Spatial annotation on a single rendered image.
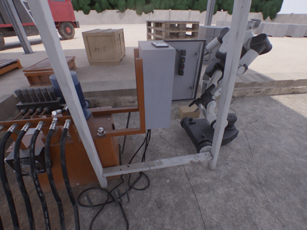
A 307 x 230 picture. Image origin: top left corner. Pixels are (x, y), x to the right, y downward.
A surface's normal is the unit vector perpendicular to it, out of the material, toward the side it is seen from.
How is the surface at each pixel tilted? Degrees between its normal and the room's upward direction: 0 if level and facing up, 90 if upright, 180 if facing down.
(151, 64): 90
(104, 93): 90
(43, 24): 93
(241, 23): 93
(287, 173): 0
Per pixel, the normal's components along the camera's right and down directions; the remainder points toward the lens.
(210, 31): -0.05, 0.57
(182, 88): 0.18, 0.56
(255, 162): 0.00, -0.82
